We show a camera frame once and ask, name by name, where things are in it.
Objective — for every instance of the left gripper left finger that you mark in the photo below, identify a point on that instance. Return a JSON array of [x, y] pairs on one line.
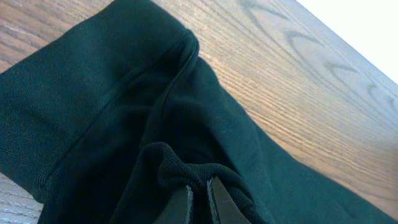
[[179, 208]]

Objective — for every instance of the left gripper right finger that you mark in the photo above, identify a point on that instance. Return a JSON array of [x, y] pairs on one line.
[[223, 209]]

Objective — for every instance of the black t-shirt with logo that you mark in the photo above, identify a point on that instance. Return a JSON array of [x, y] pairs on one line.
[[109, 107]]

